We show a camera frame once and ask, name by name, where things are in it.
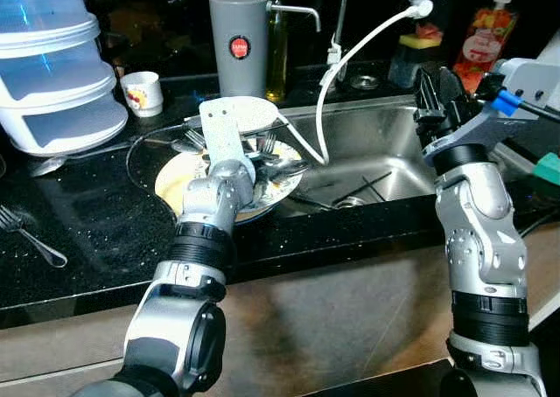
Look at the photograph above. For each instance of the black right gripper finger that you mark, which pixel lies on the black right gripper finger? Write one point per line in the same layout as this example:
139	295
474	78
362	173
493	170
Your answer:
427	94
458	85

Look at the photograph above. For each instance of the steel spoon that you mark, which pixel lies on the steel spoon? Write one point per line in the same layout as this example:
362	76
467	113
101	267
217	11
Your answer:
48	165
311	200
284	171

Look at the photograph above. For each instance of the floral cream dinner plate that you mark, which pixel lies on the floral cream dinner plate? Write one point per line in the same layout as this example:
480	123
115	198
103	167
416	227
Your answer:
171	183

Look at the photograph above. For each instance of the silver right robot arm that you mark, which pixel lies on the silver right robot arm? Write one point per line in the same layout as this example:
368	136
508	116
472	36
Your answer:
486	240

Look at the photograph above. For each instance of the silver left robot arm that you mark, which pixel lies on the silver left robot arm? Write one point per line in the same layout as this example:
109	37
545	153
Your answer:
197	240

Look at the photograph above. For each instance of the dark curved kitchen faucet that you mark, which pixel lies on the dark curved kitchen faucet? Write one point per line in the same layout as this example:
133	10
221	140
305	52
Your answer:
339	21

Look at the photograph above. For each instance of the black sponge caddy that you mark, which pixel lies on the black sponge caddy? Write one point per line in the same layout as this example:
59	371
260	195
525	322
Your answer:
407	60

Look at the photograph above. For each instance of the fruit label soap pump bottle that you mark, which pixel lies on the fruit label soap pump bottle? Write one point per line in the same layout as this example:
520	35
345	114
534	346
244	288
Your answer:
481	43

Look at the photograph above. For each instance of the yellow sponge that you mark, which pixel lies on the yellow sponge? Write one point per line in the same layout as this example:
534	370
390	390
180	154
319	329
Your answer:
411	40

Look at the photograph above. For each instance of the red scrub sponge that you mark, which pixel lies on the red scrub sponge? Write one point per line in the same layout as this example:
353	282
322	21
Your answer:
430	31

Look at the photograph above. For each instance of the round steel counter cap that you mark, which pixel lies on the round steel counter cap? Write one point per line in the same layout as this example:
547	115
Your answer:
365	82

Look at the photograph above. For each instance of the stainless steel sink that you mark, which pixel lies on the stainless steel sink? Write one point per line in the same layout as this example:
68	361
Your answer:
376	143

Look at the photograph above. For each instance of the green plastic item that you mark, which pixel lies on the green plastic item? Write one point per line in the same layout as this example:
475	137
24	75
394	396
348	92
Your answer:
549	168

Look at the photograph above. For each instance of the steel sink drain strainer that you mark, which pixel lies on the steel sink drain strainer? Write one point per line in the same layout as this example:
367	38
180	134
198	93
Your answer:
348	202

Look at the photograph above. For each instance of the thin steel tap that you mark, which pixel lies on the thin steel tap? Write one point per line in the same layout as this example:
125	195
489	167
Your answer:
297	12

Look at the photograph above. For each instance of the yellow oil bottle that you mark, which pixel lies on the yellow oil bottle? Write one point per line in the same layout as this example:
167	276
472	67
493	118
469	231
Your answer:
277	56

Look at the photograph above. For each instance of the white ceramic bowl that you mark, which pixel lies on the white ceramic bowl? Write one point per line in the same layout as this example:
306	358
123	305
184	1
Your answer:
262	115

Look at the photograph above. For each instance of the grey canister with red logo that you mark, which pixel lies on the grey canister with red logo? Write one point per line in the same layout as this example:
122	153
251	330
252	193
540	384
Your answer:
238	38

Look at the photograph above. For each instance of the beige cabinet door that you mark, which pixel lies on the beige cabinet door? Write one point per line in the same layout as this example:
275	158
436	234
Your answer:
332	318

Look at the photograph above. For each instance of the white printed cup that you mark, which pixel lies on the white printed cup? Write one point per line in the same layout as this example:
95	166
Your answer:
143	93

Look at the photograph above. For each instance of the white stacked plastic container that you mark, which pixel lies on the white stacked plastic container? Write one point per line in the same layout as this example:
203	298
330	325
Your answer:
52	73

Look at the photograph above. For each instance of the beige drawer front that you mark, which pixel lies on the beige drawer front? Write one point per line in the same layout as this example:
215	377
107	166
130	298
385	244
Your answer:
61	336

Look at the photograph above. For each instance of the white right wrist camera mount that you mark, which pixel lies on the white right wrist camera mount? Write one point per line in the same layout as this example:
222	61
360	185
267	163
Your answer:
534	78

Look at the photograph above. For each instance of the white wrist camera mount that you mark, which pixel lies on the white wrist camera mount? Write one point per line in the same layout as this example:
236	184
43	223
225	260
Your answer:
534	78
223	130

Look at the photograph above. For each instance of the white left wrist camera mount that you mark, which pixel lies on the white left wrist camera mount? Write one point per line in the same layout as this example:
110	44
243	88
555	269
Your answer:
223	130

